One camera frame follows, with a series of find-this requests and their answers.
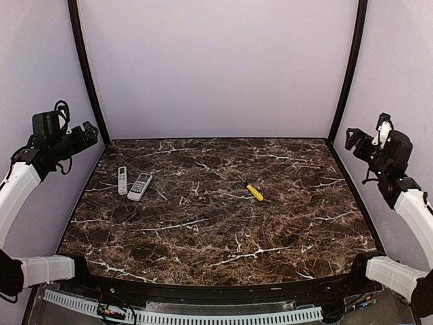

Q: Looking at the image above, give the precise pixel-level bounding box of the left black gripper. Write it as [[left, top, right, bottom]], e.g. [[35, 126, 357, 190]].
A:
[[50, 121, 97, 161]]

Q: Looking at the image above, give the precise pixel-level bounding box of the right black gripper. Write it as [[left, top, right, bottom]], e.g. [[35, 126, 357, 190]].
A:
[[346, 128, 390, 177]]

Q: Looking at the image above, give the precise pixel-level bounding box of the white slim remote control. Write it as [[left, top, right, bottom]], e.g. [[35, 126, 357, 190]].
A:
[[118, 166, 128, 196]]

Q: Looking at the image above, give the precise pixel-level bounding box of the yellow handled screwdriver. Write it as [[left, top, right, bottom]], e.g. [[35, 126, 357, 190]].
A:
[[238, 175, 264, 202]]

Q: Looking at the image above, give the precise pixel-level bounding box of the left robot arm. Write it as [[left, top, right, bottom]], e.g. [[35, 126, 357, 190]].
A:
[[1, 121, 98, 303]]

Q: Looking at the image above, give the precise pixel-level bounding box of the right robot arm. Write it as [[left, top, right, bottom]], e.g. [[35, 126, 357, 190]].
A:
[[345, 128, 432, 318]]

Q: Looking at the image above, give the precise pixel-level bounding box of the grey remote control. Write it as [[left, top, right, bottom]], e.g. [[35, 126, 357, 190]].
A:
[[127, 173, 153, 202]]

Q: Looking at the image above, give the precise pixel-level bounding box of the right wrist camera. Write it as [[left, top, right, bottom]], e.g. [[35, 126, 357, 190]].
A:
[[372, 112, 394, 149]]

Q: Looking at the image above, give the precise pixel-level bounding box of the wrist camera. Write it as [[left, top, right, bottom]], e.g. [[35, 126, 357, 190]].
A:
[[372, 112, 394, 149], [32, 111, 66, 138]]

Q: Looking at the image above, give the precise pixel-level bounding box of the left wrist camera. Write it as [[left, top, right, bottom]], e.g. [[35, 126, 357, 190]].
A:
[[32, 111, 66, 138]]

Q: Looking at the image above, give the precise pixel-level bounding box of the left black frame post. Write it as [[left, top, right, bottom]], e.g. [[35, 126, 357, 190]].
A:
[[67, 0, 111, 146]]

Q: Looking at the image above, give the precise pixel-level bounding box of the black frame post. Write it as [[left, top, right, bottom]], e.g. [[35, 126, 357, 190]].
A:
[[67, 0, 111, 146], [327, 0, 368, 146]]

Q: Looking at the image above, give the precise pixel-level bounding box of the right black frame post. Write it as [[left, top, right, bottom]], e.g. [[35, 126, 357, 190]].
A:
[[327, 0, 368, 146]]

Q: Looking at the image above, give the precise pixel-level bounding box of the black front rail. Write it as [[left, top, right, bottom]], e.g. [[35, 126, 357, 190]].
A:
[[59, 274, 383, 306]]

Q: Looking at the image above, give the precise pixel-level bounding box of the white slotted cable duct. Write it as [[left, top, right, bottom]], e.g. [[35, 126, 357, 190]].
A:
[[43, 290, 323, 325]]

